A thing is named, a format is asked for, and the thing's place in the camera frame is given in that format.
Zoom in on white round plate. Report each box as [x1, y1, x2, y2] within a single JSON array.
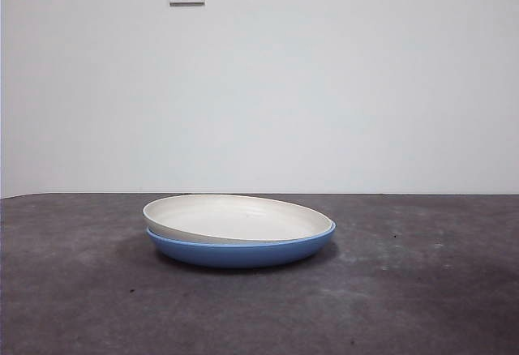
[[142, 193, 334, 245]]

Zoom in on blue round plate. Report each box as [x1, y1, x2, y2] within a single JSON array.
[[146, 220, 337, 268]]

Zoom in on dark grey table mat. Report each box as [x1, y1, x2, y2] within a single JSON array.
[[0, 191, 519, 355]]

